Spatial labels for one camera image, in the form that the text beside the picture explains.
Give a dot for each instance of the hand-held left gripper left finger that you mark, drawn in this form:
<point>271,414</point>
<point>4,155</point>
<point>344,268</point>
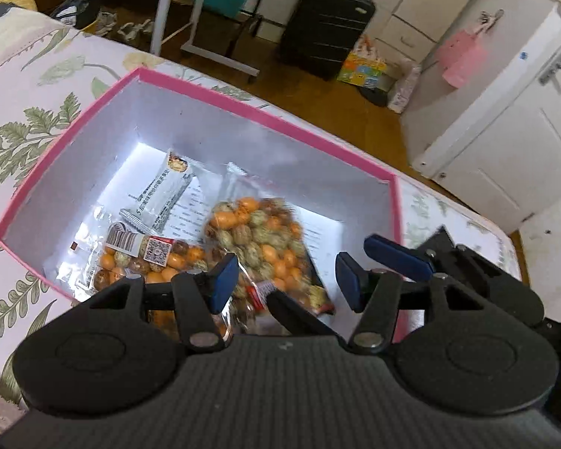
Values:
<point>224,280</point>

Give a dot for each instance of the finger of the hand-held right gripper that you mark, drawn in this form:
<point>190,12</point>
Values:
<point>397,255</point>

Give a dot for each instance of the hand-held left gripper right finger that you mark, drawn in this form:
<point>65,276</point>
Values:
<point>348,280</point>

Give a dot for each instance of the large clear bag of nuts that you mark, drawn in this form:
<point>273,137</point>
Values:
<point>252,238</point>

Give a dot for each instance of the small clear bag of nuts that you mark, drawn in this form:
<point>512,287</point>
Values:
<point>121,262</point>

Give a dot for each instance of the white snack bar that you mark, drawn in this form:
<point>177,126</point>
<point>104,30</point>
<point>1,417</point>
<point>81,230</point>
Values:
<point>161,191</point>

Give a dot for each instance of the pink cardboard box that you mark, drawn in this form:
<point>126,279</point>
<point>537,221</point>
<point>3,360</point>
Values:
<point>285,168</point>

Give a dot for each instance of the white door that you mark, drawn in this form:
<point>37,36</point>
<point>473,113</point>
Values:
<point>495,159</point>

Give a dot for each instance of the white plastic packet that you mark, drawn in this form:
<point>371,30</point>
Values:
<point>402,93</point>

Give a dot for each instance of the colourful gift bag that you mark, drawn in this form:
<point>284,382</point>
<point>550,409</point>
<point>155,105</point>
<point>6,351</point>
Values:
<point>360,68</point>

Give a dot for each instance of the pink hanging bag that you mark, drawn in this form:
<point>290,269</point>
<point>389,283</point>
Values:
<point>463,58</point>

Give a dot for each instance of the white drawer cabinet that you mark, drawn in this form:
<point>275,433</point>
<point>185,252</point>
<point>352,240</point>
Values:
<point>416,23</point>

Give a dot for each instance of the black suitcase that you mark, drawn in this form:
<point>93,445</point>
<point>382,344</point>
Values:
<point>322,28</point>

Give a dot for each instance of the white sneakers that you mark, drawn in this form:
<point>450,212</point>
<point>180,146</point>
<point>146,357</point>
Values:
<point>126,28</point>

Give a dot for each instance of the wooden side table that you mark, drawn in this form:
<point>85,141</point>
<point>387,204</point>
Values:
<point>166,4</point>

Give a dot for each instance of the black bag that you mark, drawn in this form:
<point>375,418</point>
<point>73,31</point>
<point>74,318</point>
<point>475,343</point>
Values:
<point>77,9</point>

